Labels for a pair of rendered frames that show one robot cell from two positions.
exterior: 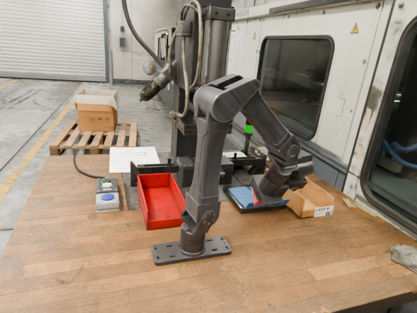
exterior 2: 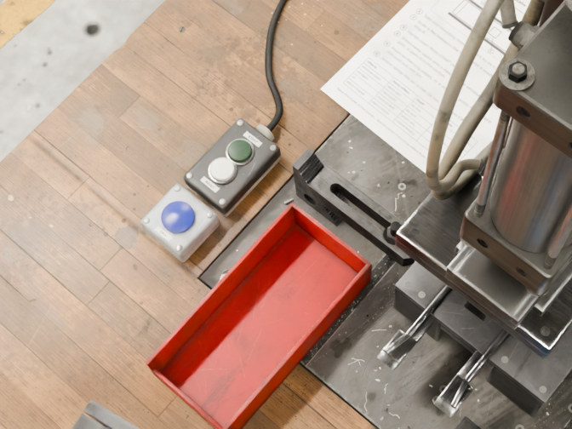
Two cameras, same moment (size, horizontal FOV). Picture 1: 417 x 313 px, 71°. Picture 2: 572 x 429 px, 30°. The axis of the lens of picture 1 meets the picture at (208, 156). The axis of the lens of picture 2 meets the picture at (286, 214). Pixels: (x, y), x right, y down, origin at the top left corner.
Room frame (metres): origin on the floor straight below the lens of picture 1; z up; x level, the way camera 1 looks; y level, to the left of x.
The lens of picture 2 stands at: (0.76, -0.20, 2.11)
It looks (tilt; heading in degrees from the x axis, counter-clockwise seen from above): 68 degrees down; 71
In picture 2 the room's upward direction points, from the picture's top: 10 degrees counter-clockwise
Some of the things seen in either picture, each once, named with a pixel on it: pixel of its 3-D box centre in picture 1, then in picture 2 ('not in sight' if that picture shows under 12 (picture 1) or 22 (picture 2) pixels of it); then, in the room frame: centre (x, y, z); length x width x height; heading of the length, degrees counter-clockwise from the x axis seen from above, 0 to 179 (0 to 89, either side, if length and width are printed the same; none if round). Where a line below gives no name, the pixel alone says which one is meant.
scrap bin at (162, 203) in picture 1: (160, 197); (261, 319); (0.83, 0.14, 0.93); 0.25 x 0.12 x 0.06; 20
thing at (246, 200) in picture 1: (247, 194); not in sight; (0.89, -0.14, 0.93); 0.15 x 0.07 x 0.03; 22
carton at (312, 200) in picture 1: (296, 190); not in sight; (0.97, -0.33, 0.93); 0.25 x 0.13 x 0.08; 20
